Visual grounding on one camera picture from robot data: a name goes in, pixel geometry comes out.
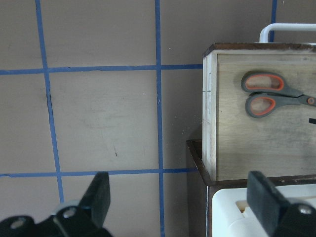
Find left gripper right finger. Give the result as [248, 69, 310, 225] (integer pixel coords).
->
[246, 171, 316, 237]

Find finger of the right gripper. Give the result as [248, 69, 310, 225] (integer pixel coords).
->
[309, 118, 316, 124]

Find wooden drawer with white handle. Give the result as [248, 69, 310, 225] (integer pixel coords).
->
[202, 23, 316, 180]

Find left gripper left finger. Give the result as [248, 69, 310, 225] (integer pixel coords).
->
[0, 172, 112, 237]

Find white plastic tray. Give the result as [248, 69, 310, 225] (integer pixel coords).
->
[211, 184, 316, 237]

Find grey orange scissors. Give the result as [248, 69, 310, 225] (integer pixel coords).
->
[241, 71, 316, 119]

